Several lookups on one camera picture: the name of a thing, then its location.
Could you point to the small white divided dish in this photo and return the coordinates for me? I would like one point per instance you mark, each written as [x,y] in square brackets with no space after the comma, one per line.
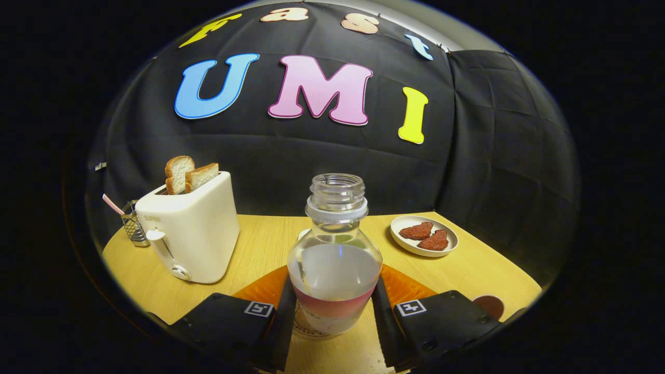
[304,235]

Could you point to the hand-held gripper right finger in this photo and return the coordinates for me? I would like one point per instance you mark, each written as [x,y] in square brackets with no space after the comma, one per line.
[447,324]

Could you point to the toast slice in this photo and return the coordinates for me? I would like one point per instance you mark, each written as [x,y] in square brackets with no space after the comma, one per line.
[178,171]
[201,175]

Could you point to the black backdrop cloth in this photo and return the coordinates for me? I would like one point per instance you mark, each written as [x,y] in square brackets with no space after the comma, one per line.
[493,156]

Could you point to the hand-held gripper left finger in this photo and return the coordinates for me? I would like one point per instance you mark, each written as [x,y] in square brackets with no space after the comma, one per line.
[223,327]

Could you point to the white cloth clip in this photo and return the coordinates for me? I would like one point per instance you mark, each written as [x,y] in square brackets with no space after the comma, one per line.
[100,166]

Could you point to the clear plastic juice bottle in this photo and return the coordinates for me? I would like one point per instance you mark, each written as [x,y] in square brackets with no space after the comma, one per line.
[335,270]

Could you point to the round brown coaster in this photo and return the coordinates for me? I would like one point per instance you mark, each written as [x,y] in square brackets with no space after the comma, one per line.
[300,325]

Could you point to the wooden table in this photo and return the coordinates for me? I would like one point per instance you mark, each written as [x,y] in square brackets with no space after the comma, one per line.
[260,244]

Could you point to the red meat piece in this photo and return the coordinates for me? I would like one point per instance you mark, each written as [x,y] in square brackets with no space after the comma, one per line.
[434,241]
[417,231]

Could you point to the pink striped straw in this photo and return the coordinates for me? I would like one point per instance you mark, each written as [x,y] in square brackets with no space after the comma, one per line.
[112,203]

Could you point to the white toaster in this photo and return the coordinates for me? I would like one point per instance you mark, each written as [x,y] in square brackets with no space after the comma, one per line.
[202,228]

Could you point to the round white plate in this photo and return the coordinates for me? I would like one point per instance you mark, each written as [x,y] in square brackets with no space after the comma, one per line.
[402,243]

